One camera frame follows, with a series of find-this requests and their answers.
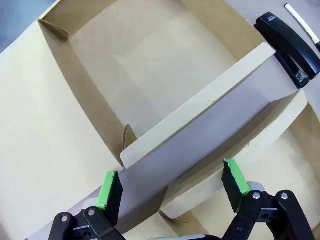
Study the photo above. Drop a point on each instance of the black stapler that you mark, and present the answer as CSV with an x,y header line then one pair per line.
x,y
282,37

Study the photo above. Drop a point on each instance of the brown cardboard box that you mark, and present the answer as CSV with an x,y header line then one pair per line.
x,y
150,75
275,175

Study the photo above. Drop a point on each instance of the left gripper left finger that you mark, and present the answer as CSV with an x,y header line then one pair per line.
x,y
110,190

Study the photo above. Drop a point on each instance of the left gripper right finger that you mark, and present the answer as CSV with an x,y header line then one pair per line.
x,y
233,185

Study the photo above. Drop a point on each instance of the white marker black cap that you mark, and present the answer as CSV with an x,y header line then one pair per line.
x,y
300,21

